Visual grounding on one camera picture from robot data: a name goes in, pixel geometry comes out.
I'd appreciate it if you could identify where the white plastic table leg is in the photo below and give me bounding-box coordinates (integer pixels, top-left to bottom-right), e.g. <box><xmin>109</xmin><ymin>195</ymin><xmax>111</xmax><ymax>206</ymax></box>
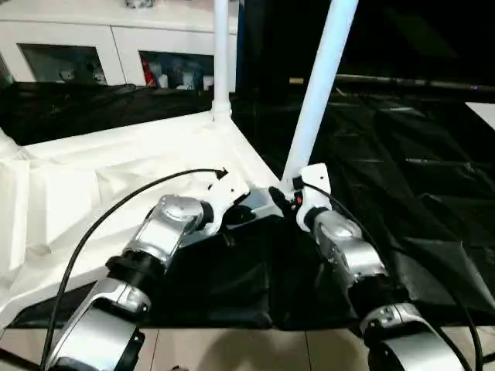
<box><xmin>280</xmin><ymin>0</ymin><xmax>360</xmax><ymax>194</ymax></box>
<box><xmin>210</xmin><ymin>0</ymin><xmax>233</xmax><ymax>121</ymax></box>
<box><xmin>0</xmin><ymin>129</ymin><xmax>19</xmax><ymax>155</ymax></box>

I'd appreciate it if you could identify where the white plastic table top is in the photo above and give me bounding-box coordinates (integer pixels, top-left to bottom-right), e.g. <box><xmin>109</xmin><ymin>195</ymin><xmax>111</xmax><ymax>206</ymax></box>
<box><xmin>0</xmin><ymin>110</ymin><xmax>289</xmax><ymax>332</ymax></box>

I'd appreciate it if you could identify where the black table mat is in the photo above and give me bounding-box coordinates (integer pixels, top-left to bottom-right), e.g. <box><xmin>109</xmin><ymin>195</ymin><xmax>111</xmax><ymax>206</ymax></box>
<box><xmin>0</xmin><ymin>79</ymin><xmax>495</xmax><ymax>332</ymax></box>

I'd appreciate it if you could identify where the dark metal rod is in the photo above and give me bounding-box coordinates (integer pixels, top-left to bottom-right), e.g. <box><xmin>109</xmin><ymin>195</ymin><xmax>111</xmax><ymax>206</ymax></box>
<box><xmin>334</xmin><ymin>75</ymin><xmax>495</xmax><ymax>94</ymax></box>

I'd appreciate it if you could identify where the black backdrop cloth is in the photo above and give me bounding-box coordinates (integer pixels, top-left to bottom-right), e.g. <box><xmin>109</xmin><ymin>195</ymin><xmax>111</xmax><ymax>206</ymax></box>
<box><xmin>235</xmin><ymin>0</ymin><xmax>495</xmax><ymax>101</ymax></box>

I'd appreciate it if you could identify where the white flat board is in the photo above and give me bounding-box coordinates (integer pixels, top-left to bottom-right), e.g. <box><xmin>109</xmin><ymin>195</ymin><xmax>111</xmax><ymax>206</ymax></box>
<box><xmin>463</xmin><ymin>101</ymin><xmax>495</xmax><ymax>132</ymax></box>

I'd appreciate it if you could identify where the white glass-door cabinet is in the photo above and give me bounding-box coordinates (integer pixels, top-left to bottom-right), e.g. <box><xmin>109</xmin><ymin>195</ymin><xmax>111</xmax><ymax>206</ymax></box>
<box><xmin>0</xmin><ymin>0</ymin><xmax>243</xmax><ymax>92</ymax></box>

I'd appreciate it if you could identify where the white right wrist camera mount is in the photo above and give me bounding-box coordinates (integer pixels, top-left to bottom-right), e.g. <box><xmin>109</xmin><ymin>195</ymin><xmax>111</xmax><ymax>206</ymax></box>
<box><xmin>292</xmin><ymin>163</ymin><xmax>333</xmax><ymax>232</ymax></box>

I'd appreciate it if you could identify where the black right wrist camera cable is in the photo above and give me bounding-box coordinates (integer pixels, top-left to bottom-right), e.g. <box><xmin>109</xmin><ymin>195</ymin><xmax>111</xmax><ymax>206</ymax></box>
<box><xmin>293</xmin><ymin>175</ymin><xmax>484</xmax><ymax>371</ymax></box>

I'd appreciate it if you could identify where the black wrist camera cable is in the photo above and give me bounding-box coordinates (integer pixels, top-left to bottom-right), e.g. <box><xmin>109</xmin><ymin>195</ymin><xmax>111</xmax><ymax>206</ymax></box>
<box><xmin>39</xmin><ymin>166</ymin><xmax>230</xmax><ymax>371</ymax></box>
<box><xmin>293</xmin><ymin>175</ymin><xmax>484</xmax><ymax>371</ymax></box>

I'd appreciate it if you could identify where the black left wrist camera cable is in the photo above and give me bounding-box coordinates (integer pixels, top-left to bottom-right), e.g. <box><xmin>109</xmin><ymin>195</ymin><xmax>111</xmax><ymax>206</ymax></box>
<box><xmin>39</xmin><ymin>166</ymin><xmax>230</xmax><ymax>371</ymax></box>

